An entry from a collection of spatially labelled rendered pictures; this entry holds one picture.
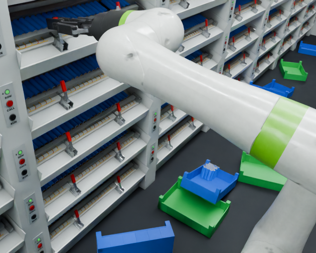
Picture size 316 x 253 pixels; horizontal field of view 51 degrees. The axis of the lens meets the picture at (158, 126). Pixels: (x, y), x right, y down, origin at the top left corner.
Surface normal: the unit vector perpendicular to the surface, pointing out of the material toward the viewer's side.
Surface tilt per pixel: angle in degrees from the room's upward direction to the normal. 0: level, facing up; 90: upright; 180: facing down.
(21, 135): 90
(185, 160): 0
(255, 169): 0
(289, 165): 95
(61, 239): 21
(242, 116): 61
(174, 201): 0
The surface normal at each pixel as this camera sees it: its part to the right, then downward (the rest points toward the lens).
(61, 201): 0.35, -0.65
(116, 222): 0.07, -0.83
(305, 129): -0.24, -0.35
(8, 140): 0.82, 0.36
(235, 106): -0.40, -0.18
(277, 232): -0.71, 0.26
